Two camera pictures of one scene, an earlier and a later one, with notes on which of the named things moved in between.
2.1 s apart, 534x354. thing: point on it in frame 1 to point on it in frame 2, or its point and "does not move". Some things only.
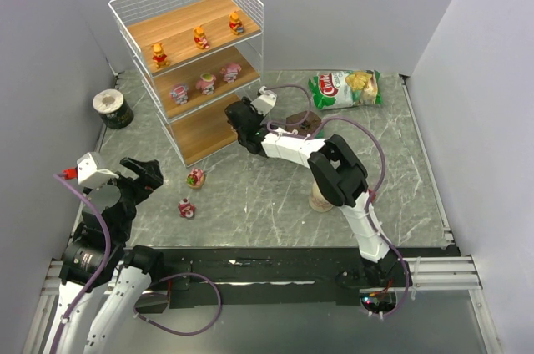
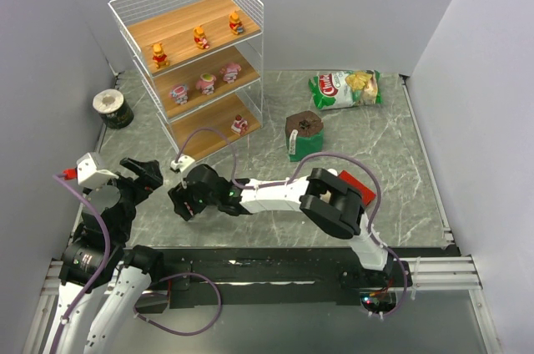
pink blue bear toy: (180, 93) does not move
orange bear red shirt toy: (199, 37) does not move
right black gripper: (238, 116) to (186, 196)
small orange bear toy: (235, 24) does not move
